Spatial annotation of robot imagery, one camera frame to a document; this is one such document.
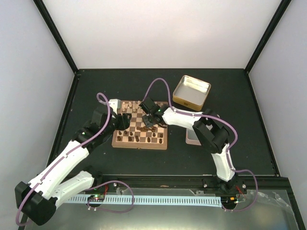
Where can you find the white slotted cable duct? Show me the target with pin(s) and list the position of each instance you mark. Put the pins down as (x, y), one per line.
(204, 201)

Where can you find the controller circuit board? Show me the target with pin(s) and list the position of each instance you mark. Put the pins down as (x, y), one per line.
(229, 200)
(96, 198)

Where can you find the silver patterned tin lid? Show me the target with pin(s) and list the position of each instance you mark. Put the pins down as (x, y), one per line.
(191, 138)

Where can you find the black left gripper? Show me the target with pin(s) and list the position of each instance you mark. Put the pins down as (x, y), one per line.
(124, 122)

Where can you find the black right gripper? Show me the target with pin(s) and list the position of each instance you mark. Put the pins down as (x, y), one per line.
(147, 123)

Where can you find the right controller circuit board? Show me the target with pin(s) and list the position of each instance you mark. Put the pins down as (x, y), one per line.
(229, 200)

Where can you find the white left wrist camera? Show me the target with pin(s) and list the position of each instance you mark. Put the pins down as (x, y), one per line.
(115, 104)

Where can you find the white rook far left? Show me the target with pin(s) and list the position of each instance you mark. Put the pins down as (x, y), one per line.
(125, 105)

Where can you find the right black frame post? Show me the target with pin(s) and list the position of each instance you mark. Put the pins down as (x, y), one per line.
(281, 9)

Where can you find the left black frame post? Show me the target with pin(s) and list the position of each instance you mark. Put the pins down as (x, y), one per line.
(55, 33)

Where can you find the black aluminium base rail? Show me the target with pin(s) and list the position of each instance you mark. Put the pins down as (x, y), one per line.
(209, 184)

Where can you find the black frame post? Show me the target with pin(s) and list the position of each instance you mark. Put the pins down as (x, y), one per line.
(281, 9)
(55, 33)

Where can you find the left controller circuit board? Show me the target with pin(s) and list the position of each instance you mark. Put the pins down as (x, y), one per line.
(96, 198)

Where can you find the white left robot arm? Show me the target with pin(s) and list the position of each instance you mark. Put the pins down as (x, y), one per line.
(40, 198)

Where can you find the gold square tin box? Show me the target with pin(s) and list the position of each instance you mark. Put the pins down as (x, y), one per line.
(191, 92)

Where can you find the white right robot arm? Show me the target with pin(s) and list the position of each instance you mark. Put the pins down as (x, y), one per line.
(210, 132)

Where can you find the wooden chess board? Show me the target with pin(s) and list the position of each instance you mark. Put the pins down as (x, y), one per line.
(136, 121)

